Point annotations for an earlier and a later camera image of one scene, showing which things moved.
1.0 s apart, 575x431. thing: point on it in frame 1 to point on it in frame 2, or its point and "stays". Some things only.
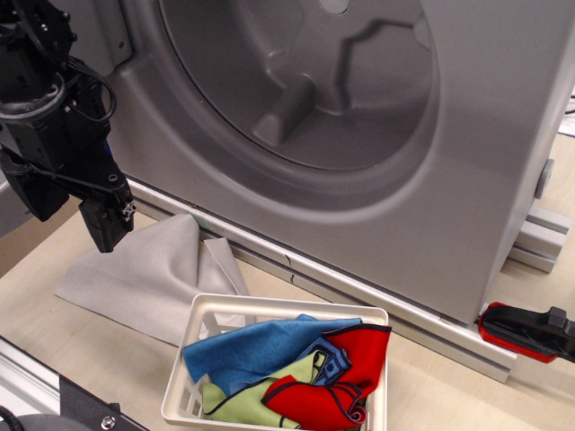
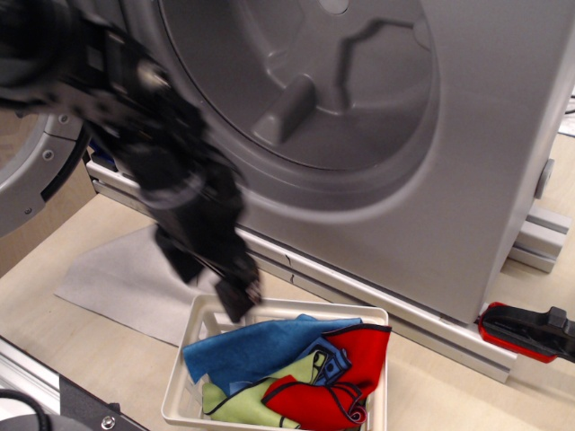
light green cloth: [245, 405] stays
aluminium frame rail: [27, 386] stays
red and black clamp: [537, 336] stays
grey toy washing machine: [399, 145] stays
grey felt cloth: [150, 278] stays
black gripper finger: [43, 195] to [184, 260]
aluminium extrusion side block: [541, 240] stays
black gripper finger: [108, 218] to [240, 296]
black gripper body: [61, 133] to [196, 202]
